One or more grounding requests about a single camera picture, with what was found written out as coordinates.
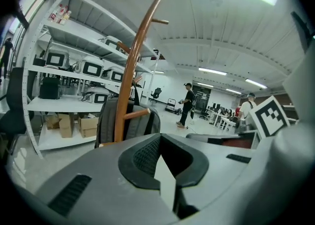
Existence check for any black fabric-covered chair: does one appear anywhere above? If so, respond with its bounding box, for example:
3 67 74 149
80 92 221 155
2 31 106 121
0 67 35 157

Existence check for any group of plastic bottles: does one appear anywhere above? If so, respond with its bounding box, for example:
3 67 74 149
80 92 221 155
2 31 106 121
48 4 72 26

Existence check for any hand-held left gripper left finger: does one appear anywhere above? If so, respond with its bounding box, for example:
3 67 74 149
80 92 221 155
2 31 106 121
35 133 179 225

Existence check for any grey backpack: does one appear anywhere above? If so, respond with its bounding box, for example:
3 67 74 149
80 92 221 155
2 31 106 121
94 81 161 149

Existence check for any large printed cardboard box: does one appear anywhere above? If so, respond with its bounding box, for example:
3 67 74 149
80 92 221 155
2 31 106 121
78 116 99 138

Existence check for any small cardboard box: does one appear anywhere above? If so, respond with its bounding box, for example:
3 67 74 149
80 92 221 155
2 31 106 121
58 113 75 138

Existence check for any group of white screen devices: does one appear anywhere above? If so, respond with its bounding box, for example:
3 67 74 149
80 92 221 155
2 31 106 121
45 35 140 104

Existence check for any black platform trolley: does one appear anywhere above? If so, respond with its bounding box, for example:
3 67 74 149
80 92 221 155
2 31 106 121
165 97 183 115

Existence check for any white metal shelving unit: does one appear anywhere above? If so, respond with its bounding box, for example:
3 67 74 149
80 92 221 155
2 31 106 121
22 0 165 159

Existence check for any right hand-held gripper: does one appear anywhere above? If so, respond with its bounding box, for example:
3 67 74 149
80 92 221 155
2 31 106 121
186 95 300 150

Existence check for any black equipment case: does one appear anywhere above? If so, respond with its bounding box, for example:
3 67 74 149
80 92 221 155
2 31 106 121
38 76 62 100

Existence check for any black double door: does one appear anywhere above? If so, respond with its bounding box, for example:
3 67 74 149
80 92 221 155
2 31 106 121
192 85 212 112

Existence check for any brown wooden coat rack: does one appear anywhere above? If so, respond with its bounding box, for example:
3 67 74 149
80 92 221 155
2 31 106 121
98 0 176 147

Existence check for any row of white desks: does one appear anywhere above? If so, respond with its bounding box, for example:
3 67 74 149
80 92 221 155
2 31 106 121
207 106 238 131

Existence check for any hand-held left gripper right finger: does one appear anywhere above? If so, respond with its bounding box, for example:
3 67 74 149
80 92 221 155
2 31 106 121
159 133 271 220

